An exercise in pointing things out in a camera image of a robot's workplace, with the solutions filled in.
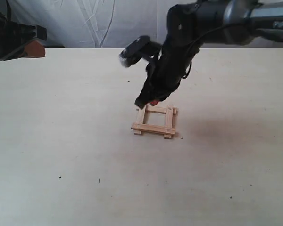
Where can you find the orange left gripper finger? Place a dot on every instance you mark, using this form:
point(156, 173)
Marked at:
point(32, 50)

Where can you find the wood stick with holes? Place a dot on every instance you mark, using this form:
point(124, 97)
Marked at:
point(153, 129)

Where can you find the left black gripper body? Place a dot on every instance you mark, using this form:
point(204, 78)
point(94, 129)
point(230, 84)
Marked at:
point(14, 36)

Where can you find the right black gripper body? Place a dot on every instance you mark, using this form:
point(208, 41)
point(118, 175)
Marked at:
point(170, 69)

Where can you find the white backdrop curtain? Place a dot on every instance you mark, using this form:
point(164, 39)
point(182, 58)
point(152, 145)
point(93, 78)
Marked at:
point(93, 23)

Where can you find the plain wood stick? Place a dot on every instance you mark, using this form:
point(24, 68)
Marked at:
point(140, 119)

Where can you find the right grey Piper arm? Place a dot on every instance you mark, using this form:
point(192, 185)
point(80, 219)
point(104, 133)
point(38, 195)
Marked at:
point(189, 26)

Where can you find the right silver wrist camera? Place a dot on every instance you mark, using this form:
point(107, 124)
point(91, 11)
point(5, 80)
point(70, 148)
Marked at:
point(141, 48)

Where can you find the thin wood stick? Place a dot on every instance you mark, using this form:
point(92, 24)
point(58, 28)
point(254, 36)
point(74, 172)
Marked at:
point(160, 110)

